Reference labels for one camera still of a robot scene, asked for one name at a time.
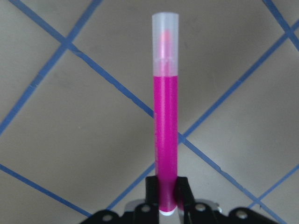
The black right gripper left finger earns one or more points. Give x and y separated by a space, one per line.
152 191

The pink pen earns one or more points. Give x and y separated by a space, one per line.
165 28

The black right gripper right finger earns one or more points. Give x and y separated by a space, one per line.
185 200

